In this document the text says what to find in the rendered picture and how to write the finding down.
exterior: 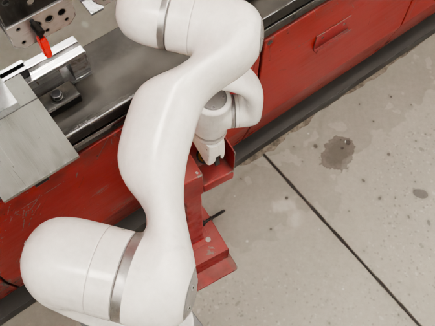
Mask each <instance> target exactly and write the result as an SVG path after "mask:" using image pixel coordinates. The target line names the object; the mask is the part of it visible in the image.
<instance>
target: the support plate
mask: <svg viewBox="0 0 435 326"><path fill-rule="evenodd" d="M4 83H5V85H6V86H7V88H8V89H9V91H10V92H11V93H12V95H13V97H14V98H15V99H16V101H17V102H18V103H19V105H20V106H22V105H25V104H26V103H28V102H30V101H31V100H33V99H35V98H37V96H36V95H35V94H34V92H33V91H32V89H31V88H30V87H29V85H28V84H27V82H26V81H25V80H24V78H23V77H22V75H21V74H18V75H16V76H14V77H13V78H10V79H9V80H7V81H5V82H4ZM78 158H80V156H79V154H78V153H77V152H76V150H75V149H74V148H73V146H72V145H71V143H70V142H69V141H68V139H67V138H66V137H65V135H64V134H63V133H62V131H61V129H60V128H59V127H58V125H57V124H56V122H55V121H54V120H53V119H52V117H51V116H50V114H49V113H48V112H47V110H46V108H44V106H43V105H42V103H41V102H40V101H39V99H37V100H34V101H33V102H31V103H29V104H28V105H26V106H24V107H22V108H20V109H19V110H17V111H15V112H14V113H12V114H10V115H8V116H6V117H5V118H3V119H1V120H0V197H1V198H2V200H3V202H4V203H6V202H8V201H10V200H11V199H13V198H14V197H17V196H18V195H19V194H21V193H23V192H24V191H26V190H28V189H29V188H31V187H33V186H34V185H36V184H37V183H39V182H41V181H42V180H44V179H46V178H47V177H49V176H51V175H52V174H54V173H55V172H57V171H59V170H60V169H62V168H64V167H65V166H67V165H68V164H70V163H71V162H73V161H75V160H76V159H78Z"/></svg>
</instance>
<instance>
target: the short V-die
mask: <svg viewBox="0 0 435 326"><path fill-rule="evenodd" d="M18 74H21V75H22V77H23V78H24V79H26V78H28V77H29V76H31V75H30V73H29V71H28V69H27V67H26V66H25V65H24V63H23V62H22V60H20V61H18V62H16V63H14V64H13V65H11V66H9V67H7V68H5V69H3V70H1V71H0V78H1V79H3V81H4V82H5V81H7V80H9V79H10V78H13V77H14V76H16V75H18Z"/></svg>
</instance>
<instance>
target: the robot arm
mask: <svg viewBox="0 0 435 326"><path fill-rule="evenodd" d="M115 18H116V21H117V24H118V26H119V28H120V29H121V31H122V32H123V34H124V35H125V36H127V37H128V38H129V39H131V40H133V41H135V42H137V43H140V44H142V45H145V46H148V47H153V48H156V49H161V50H167V51H170V52H176V53H179V54H184V55H188V56H191V57H190V58H189V59H188V60H186V61H185V62H184V63H182V64H180V65H178V66H176V67H174V68H172V69H170V70H168V71H166V72H163V73H161V74H159V75H157V76H154V77H152V78H151V79H149V80H148V81H146V82H145V83H144V84H142V85H141V86H140V87H139V89H138V90H137V92H136V93H135V95H134V97H133V99H132V101H131V104H130V107H129V110H128V113H127V115H126V119H125V122H124V125H123V128H122V132H121V136H120V141H119V145H118V155H117V157H118V168H119V171H120V174H121V176H122V179H123V181H124V182H125V184H126V186H127V187H128V189H129V190H130V192H132V194H133V195H134V196H135V198H136V199H137V200H138V201H139V203H140V205H141V206H142V208H143V209H144V212H145V214H146V228H145V230H144V231H143V232H134V231H131V230H127V229H123V228H119V227H116V226H111V225H108V224H104V223H99V222H96V221H91V220H87V219H81V218H77V217H56V218H53V219H49V220H48V221H45V222H44V223H41V224H40V225H39V226H38V227H37V228H36V229H35V230H34V231H33V232H32V233H31V234H30V236H29V237H28V239H27V240H26V241H25V243H24V247H23V251H22V253H21V257H20V261H19V262H20V270H21V277H22V280H23V282H24V284H25V286H26V288H27V290H28V291H29V293H30V294H31V295H32V297H33V298H34V299H36V300H37V301H38V302H39V303H41V304H42V305H44V306H45V307H47V308H49V309H51V310H53V311H55V312H57V313H60V314H62V315H64V316H66V317H68V318H71V319H73V320H76V321H79V322H80V323H83V324H86V325H88V326H194V318H193V314H192V307H193V306H194V302H195V298H196V294H197V284H198V278H197V270H196V265H195V258H194V252H193V248H192V244H191V240H190V234H189V231H188V225H187V222H186V214H185V209H184V177H185V171H186V164H187V160H188V156H189V152H190V148H191V145H192V141H193V143H194V144H195V146H196V148H197V150H198V152H199V153H200V155H201V159H203V162H205V163H206V164H208V165H211V164H213V163H214V164H215V165H216V166H217V165H219V164H220V161H219V157H220V158H223V157H224V154H225V141H224V137H225V135H226V134H227V129H231V128H239V127H251V126H254V125H256V124H257V123H258V122H259V121H260V119H261V117H262V109H263V89H262V85H261V83H260V81H259V79H258V77H257V75H255V73H254V72H253V71H252V70H251V69H250V68H251V67H252V66H253V64H254V63H255V62H256V60H257V58H258V56H259V55H260V52H261V51H262V46H263V40H264V24H263V21H262V18H261V16H260V14H259V12H258V11H257V9H256V8H255V7H254V6H252V5H251V4H250V3H248V2H246V1H244V0H116V2H115ZM230 92H233V93H235V94H230Z"/></svg>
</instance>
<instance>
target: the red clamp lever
mask: <svg viewBox="0 0 435 326"><path fill-rule="evenodd" d="M29 22H30V27H31V28H32V29H33V31H34V32H35V33H36V35H37V36H36V39H37V42H38V44H39V47H40V49H41V51H42V53H43V54H44V55H45V57H47V58H51V57H52V51H51V48H50V45H49V42H48V40H47V38H46V37H45V36H44V33H45V31H44V29H43V28H42V27H41V25H40V24H39V23H38V22H37V21H34V20H33V19H31V20H30V21H29Z"/></svg>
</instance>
